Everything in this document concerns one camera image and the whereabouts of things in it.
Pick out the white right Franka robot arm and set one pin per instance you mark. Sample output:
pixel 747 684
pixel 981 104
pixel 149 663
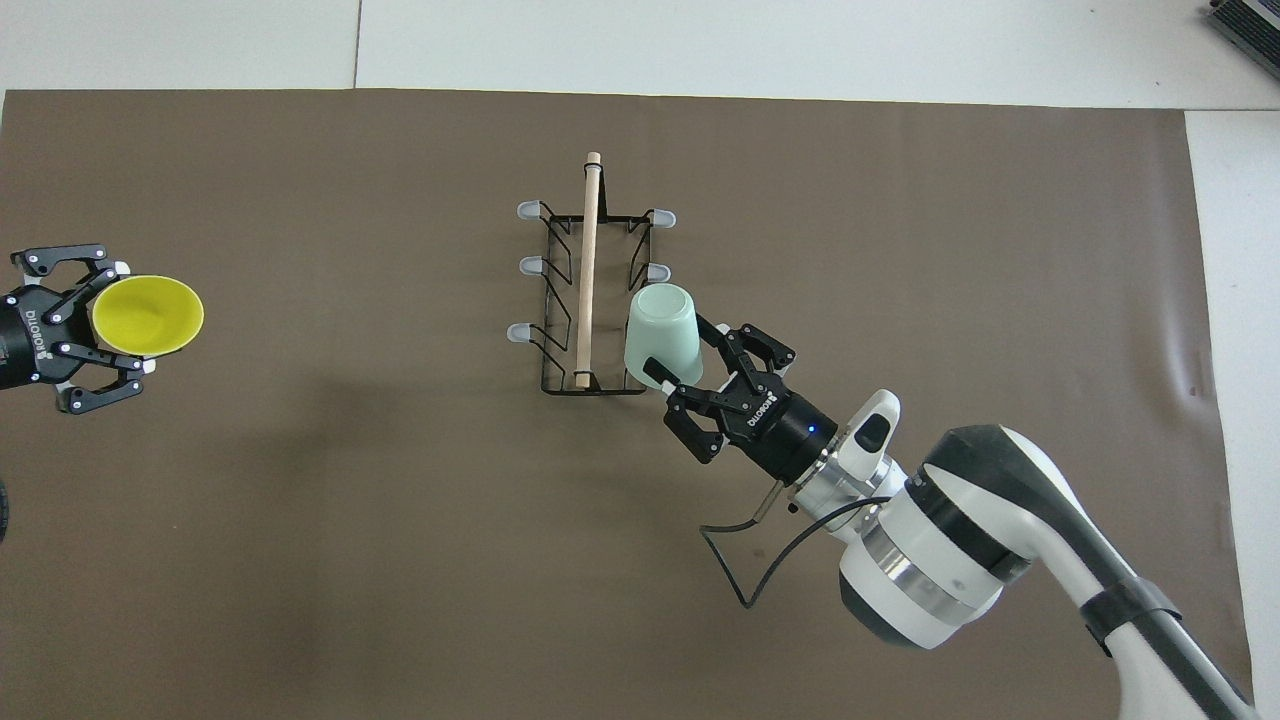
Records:
pixel 950 560

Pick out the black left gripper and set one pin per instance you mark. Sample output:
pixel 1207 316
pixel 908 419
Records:
pixel 25 340

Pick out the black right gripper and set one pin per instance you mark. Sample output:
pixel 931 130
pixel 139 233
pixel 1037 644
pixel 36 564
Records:
pixel 785 430

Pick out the grey ribbed device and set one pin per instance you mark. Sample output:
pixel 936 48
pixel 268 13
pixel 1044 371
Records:
pixel 1250 20

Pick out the pale green plastic cup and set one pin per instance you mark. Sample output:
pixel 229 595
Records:
pixel 660 330

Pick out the brown table mat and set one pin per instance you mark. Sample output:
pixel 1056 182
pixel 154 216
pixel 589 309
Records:
pixel 350 550

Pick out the yellow plastic cup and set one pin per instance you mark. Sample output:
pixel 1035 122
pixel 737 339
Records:
pixel 150 315

